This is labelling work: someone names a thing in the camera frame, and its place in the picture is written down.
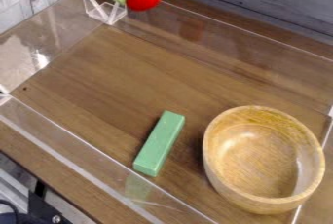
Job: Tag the green rectangular block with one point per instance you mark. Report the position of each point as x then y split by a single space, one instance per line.
152 154

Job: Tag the clear acrylic barrier wall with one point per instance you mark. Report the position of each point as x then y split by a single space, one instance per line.
75 121

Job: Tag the clear acrylic corner bracket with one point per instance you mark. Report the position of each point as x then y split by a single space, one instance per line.
106 12

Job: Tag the wooden bowl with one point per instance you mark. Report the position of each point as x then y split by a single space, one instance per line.
263 160

